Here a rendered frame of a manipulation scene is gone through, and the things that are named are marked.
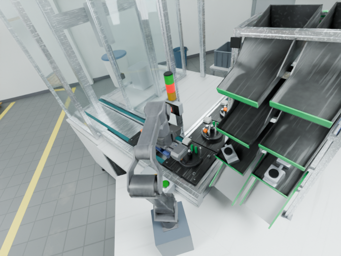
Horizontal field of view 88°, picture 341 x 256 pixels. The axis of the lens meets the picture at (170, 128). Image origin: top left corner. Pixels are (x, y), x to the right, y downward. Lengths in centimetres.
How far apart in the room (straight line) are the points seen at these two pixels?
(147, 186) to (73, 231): 190
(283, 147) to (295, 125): 8
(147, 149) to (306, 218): 88
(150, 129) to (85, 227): 185
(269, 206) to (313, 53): 58
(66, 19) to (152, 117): 120
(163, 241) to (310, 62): 74
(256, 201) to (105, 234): 157
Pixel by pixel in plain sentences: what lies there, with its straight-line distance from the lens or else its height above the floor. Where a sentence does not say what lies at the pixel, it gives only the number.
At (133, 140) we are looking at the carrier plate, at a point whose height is 97.
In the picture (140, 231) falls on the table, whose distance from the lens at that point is 104.
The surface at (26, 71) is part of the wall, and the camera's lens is 541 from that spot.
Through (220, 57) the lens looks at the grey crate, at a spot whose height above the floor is 76.
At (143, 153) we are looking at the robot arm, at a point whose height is 149.
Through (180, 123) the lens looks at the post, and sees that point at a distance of 116.
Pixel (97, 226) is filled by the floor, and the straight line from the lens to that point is 219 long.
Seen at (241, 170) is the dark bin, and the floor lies 120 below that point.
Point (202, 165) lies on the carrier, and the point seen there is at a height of 97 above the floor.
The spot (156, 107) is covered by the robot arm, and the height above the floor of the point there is 150.
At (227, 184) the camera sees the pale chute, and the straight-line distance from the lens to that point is 91.
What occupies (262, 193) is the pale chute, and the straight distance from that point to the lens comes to 89.
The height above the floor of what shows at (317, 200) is 86.
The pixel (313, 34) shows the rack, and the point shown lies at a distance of 55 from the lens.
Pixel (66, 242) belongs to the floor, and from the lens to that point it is 230.
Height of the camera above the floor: 181
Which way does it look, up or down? 41 degrees down
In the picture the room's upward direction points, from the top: 12 degrees counter-clockwise
